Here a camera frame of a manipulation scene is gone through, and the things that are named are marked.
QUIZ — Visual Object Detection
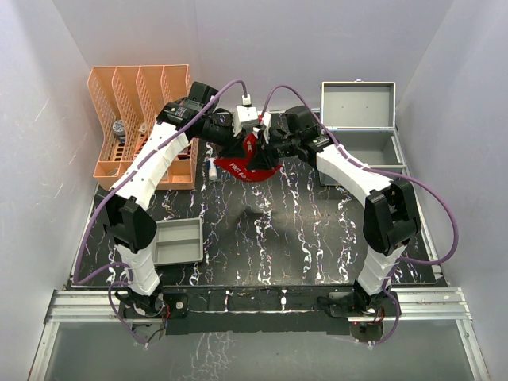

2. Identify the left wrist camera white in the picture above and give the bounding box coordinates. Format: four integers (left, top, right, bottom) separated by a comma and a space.
233, 94, 259, 137

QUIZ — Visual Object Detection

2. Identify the red white small box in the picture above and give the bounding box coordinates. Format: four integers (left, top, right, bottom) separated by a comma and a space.
177, 144, 192, 160

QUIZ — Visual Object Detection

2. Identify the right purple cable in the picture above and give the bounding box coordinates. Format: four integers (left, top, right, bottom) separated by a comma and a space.
260, 83, 460, 345

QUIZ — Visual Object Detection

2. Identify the red first aid kit pouch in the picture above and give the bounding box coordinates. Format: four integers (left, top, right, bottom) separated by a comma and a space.
215, 133, 282, 183

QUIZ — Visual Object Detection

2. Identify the grey metal case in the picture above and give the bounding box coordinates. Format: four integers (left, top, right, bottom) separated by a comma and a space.
320, 80, 406, 173

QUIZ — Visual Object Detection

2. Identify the grey plastic divided tray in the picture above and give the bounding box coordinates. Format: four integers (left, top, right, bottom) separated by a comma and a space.
152, 217, 203, 266

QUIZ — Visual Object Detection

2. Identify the orange plastic file organizer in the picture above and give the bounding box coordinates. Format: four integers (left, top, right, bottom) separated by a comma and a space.
87, 64, 191, 190

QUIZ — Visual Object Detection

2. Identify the white blue bandage roll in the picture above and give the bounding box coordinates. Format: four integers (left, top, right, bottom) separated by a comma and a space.
207, 158, 218, 181

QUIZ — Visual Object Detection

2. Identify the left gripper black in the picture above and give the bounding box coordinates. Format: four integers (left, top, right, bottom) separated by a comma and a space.
197, 115, 248, 160

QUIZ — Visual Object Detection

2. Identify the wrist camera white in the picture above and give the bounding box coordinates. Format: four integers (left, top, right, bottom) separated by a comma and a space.
258, 112, 271, 144
233, 94, 259, 137

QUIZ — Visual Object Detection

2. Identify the round tape tin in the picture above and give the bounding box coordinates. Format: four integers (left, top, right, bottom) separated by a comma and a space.
112, 120, 125, 138

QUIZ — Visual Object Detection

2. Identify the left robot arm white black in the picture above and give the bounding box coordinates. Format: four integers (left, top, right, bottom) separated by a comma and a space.
94, 82, 234, 317

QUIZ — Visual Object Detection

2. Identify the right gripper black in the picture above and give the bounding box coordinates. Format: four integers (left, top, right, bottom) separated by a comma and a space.
245, 129, 299, 171

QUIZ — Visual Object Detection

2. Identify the aluminium frame rail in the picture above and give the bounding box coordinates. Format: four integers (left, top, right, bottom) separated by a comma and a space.
29, 287, 490, 380

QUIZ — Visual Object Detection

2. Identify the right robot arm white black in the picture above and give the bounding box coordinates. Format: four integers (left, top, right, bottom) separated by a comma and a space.
258, 106, 421, 315

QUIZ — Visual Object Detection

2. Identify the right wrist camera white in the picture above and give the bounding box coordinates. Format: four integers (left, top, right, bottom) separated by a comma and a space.
258, 112, 271, 144

